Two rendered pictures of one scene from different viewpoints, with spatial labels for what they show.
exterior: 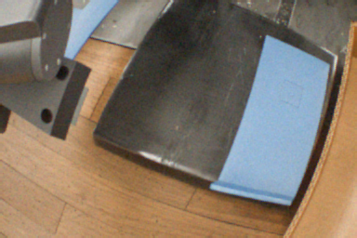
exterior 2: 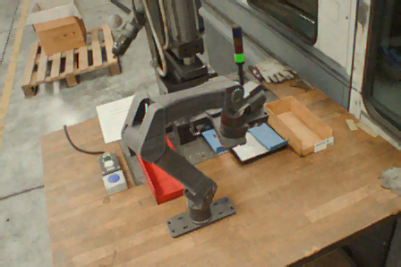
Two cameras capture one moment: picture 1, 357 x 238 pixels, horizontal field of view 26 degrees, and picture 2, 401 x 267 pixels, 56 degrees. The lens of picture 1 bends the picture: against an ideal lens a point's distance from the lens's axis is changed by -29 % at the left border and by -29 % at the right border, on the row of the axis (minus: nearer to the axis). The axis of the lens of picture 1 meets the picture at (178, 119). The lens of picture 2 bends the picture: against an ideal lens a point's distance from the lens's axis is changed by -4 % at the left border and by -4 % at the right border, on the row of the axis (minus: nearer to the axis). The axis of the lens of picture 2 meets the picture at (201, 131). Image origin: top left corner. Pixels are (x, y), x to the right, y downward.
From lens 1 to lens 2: 0.87 m
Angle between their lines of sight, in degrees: 37
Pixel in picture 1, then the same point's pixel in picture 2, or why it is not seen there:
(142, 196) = (260, 164)
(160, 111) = (247, 150)
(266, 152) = (270, 142)
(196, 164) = (262, 150)
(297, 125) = (270, 134)
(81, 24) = not seen: hidden behind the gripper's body
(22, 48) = (260, 93)
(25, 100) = (259, 115)
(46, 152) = (234, 175)
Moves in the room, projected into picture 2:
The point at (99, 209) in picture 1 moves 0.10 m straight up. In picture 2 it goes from (256, 172) to (255, 148)
